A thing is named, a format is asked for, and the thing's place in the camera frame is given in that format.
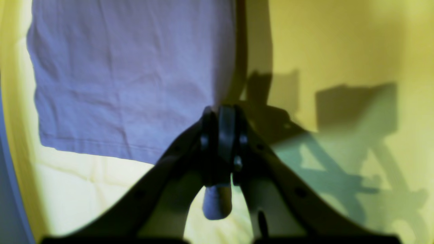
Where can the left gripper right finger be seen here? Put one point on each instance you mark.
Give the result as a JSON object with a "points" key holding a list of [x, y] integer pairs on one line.
{"points": [[283, 208]]}

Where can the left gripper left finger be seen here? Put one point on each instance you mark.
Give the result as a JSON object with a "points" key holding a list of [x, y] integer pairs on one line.
{"points": [[155, 209]]}

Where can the brown T-shirt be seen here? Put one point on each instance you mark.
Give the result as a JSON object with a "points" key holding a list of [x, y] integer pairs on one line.
{"points": [[123, 78]]}

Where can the yellow table cloth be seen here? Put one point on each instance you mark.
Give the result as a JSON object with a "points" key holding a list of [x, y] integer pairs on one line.
{"points": [[357, 75]]}

